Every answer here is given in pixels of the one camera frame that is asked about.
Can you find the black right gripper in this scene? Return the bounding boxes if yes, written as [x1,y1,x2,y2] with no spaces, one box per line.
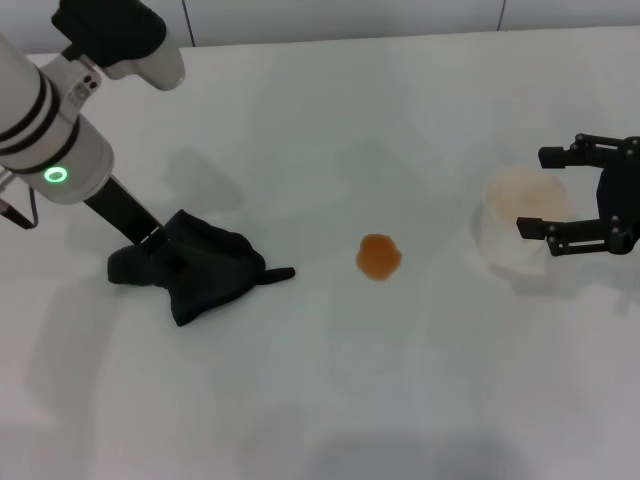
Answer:
[515,132,640,258]

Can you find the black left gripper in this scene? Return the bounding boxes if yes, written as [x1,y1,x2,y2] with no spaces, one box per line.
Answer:
[81,176,184,272]

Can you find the dark blue rag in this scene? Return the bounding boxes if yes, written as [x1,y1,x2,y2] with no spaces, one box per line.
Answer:
[106,208,297,329]

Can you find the white plastic cup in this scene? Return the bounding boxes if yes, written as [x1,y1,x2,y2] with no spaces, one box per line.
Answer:
[473,166,572,274]

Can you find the brown liquid stain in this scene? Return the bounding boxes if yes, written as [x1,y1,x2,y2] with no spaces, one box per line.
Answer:
[355,233,404,283]

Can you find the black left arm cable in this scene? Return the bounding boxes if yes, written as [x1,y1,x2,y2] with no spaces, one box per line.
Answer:
[0,183,40,230]

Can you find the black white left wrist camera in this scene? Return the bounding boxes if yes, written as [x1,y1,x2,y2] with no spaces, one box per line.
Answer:
[37,0,187,124]

